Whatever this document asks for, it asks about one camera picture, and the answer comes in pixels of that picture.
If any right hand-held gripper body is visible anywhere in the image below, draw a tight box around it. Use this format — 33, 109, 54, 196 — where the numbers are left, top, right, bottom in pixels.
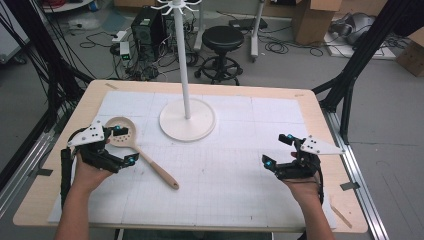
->
275, 135, 346, 181

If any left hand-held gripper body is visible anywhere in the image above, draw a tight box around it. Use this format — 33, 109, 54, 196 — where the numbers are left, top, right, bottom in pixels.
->
67, 121, 126, 174

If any wooden slotted spoon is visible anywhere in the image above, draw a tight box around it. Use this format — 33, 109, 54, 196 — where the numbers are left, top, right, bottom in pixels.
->
104, 116, 180, 191

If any person's right hand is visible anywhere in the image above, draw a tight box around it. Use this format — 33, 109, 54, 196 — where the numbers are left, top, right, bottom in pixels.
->
283, 176, 323, 208

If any person's left hand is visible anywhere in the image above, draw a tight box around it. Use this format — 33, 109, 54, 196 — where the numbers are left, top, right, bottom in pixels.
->
71, 150, 115, 195

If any white grid mat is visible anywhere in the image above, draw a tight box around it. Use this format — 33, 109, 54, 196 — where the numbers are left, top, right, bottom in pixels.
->
48, 90, 338, 230

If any thin wooden stick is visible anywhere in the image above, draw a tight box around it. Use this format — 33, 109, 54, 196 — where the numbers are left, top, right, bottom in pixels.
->
329, 204, 353, 230

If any white hook stand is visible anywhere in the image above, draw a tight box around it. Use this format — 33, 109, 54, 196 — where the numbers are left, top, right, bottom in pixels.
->
150, 0, 217, 143

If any white box with green display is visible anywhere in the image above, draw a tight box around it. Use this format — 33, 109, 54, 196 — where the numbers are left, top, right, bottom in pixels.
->
118, 41, 132, 61

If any white power strip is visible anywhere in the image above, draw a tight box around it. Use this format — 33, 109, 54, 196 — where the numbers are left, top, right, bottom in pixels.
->
111, 30, 129, 44

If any black computer tower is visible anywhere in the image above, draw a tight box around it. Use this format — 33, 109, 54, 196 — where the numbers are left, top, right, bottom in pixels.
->
130, 6, 168, 63

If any white stand leg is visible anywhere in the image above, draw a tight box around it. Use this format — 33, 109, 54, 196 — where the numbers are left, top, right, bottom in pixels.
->
192, 0, 205, 52
249, 0, 266, 63

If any black round stool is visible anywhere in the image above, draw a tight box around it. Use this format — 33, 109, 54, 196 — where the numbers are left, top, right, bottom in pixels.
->
194, 25, 246, 86

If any large cardboard box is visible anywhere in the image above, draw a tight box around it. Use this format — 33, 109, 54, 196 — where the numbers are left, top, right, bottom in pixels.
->
291, 0, 343, 46

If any white floor board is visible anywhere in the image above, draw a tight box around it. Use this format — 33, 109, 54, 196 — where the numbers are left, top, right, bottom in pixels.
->
324, 31, 398, 61

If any flat black device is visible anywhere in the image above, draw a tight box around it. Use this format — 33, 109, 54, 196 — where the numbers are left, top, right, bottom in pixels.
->
228, 17, 269, 31

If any round white table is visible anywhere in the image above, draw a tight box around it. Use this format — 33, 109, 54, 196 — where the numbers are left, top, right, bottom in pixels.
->
42, 0, 95, 14

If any small cardboard box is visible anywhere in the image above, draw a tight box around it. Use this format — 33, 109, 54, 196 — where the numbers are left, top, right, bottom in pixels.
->
395, 27, 424, 78

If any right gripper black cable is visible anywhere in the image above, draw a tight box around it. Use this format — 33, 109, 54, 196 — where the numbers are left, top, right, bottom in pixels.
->
312, 165, 326, 205

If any aluminium rail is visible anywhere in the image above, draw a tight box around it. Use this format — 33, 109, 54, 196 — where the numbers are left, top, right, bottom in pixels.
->
0, 129, 57, 219
320, 108, 390, 240

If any coiled black floor cable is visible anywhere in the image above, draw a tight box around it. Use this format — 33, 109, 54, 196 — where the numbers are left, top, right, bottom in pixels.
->
264, 32, 325, 58

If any black frame with cables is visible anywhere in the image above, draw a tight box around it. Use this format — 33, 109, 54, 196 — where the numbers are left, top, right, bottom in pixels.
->
0, 0, 95, 193

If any black metal frame strut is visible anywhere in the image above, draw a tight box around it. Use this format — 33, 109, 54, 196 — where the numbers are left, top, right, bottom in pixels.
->
312, 0, 424, 145

